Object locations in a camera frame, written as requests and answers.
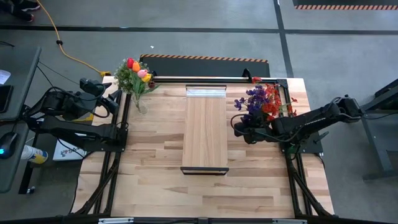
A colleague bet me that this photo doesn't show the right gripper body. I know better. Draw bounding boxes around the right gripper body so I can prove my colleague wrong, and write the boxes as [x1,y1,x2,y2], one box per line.
[233,113,277,145]

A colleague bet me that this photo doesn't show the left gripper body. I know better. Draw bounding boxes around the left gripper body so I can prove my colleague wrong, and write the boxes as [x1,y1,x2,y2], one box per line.
[98,88,124,119]

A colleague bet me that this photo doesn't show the clear glass vase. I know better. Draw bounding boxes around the clear glass vase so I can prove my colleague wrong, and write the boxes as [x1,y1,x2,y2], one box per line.
[132,92,149,115]

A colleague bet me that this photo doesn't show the purple artificial flower bunch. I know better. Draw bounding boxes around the purple artificial flower bunch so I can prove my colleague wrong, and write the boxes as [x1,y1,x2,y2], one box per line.
[233,86,270,121]

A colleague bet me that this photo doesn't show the pink artificial tulip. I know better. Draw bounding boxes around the pink artificial tulip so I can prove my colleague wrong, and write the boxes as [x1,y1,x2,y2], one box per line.
[136,68,149,99]

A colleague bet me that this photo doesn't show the yellow artificial tulip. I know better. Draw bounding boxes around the yellow artificial tulip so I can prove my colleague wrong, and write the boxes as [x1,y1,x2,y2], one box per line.
[138,73,153,100]

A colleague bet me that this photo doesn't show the orange artificial tulip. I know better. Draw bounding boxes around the orange artificial tulip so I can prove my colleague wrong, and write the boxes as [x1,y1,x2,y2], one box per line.
[132,61,143,99]

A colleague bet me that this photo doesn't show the red artificial tulip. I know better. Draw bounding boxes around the red artificial tulip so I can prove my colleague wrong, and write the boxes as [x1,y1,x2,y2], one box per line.
[126,57,141,97]

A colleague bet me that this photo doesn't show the potted green plant white blossoms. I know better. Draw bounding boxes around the potted green plant white blossoms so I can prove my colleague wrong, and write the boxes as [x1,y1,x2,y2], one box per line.
[113,58,154,95]

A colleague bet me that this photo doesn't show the white printed cardboard box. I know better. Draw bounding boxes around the white printed cardboard box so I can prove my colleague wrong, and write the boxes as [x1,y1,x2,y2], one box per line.
[52,126,90,162]

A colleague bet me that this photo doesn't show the black mat orange striped edge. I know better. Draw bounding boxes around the black mat orange striped edge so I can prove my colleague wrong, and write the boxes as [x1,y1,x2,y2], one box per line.
[139,54,271,78]
[292,0,398,10]

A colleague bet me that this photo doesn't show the white yellow spray bottle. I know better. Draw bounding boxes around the white yellow spray bottle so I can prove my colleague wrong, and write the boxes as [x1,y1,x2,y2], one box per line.
[20,144,49,165]

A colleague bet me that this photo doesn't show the black desk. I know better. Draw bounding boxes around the black desk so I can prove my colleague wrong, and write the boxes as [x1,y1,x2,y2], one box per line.
[0,119,32,194]
[0,46,42,121]

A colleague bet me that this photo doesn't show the black smartphone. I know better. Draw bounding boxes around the black smartphone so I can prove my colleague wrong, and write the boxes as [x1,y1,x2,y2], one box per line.
[0,84,14,113]

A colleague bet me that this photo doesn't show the black computer mouse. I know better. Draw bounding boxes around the black computer mouse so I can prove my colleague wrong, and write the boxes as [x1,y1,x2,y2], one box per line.
[0,131,19,160]

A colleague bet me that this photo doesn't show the white paper sheet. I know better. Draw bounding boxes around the white paper sheet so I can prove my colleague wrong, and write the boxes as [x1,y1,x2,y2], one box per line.
[0,68,12,85]

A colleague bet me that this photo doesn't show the black front crossbeam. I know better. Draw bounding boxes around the black front crossbeam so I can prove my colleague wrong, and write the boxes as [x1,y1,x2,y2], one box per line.
[0,213,398,224]

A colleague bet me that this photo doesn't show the dark metal bench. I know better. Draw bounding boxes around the dark metal bench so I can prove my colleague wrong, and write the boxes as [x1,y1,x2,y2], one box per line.
[341,78,398,181]

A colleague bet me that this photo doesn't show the person's shoe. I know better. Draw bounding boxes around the person's shoe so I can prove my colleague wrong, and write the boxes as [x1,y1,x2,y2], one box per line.
[0,0,41,22]

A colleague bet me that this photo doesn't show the yellow floor cable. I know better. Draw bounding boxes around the yellow floor cable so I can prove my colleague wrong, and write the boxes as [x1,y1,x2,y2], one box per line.
[35,0,112,78]

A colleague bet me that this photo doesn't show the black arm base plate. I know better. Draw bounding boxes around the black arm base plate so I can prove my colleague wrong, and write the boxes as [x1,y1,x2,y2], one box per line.
[83,136,128,153]
[279,130,325,156]

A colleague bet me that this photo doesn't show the black aluminium table frame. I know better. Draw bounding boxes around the black aluminium table frame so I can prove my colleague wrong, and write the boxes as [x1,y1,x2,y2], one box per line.
[70,76,335,218]

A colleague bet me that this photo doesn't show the thin black floor cable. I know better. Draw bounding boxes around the thin black floor cable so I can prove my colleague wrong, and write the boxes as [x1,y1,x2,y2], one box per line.
[36,60,101,91]

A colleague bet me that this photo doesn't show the silver metal bracket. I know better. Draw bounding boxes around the silver metal bracket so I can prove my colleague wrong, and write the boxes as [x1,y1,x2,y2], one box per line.
[272,218,308,224]
[98,217,134,224]

